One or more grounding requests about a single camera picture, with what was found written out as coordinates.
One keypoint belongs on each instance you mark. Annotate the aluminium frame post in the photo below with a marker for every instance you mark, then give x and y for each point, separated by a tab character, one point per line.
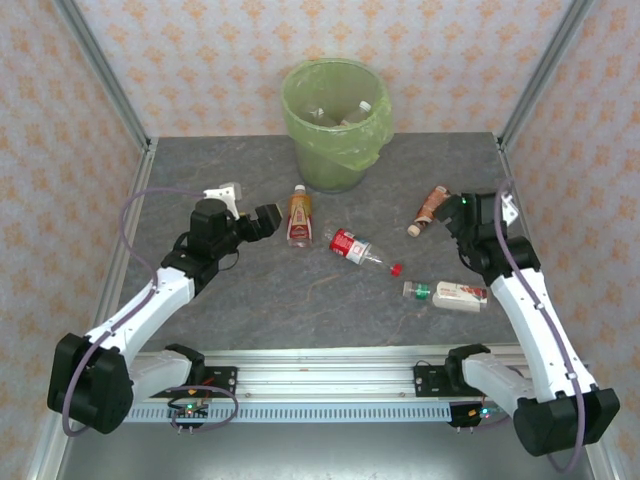
100	65
545	70

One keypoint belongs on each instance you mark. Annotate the clear bottle red label red cap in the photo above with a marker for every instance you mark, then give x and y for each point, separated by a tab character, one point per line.
350	246

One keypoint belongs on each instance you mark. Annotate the amber drink bottle white cap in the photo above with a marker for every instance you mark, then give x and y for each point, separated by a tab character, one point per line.
299	220

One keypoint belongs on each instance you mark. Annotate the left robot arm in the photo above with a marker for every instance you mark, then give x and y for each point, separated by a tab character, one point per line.
130	320

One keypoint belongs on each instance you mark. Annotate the brown label bottle beige cap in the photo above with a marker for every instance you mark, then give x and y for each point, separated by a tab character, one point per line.
429	207

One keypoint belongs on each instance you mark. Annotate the small circuit board with LEDs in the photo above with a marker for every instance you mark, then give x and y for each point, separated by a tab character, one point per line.
189	411
475	414

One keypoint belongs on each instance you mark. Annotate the mesh waste bin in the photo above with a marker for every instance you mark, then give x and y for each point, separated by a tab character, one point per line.
330	172

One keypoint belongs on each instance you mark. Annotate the white label bottle green neck band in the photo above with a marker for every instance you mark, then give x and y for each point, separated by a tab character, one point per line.
457	296

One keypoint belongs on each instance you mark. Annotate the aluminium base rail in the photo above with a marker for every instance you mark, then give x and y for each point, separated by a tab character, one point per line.
325	375

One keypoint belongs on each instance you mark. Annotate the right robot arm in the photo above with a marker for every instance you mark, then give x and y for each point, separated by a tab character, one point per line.
535	320

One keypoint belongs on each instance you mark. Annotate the clear crumpled plastic bottle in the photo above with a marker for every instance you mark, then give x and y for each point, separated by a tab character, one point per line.
320	116

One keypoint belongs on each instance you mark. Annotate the clear bottle white red label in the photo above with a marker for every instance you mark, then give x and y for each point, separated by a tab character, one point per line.
358	113

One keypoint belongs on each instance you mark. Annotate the green plastic bin bag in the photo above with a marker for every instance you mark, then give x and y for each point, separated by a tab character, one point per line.
300	107

